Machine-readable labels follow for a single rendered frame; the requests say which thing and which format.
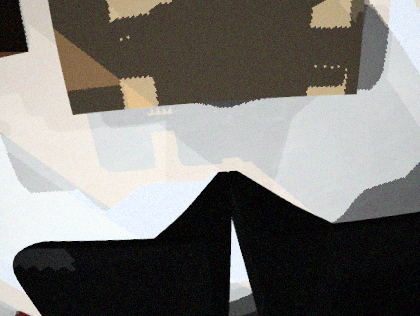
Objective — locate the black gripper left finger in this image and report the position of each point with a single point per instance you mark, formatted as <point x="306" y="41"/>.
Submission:
<point x="184" y="271"/>

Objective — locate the orange square block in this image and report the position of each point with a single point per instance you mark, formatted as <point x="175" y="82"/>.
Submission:
<point x="12" y="39"/>

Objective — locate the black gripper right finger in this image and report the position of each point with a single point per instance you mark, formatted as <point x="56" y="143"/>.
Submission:
<point x="295" y="260"/>

